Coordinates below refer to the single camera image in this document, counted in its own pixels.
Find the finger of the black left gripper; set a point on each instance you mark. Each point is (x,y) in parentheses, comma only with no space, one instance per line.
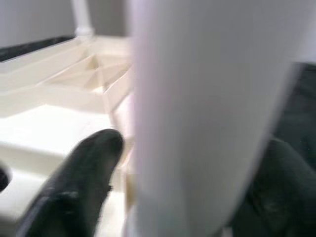
(4,176)

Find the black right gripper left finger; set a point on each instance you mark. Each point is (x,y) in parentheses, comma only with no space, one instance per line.
(74,187)

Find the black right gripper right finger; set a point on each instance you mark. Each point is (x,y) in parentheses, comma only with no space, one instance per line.
(281,192)

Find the white plastic table top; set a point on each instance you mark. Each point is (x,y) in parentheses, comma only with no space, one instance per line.
(49,128)

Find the white plastic table leg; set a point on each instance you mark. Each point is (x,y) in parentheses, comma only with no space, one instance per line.
(197,111)
(82,14)

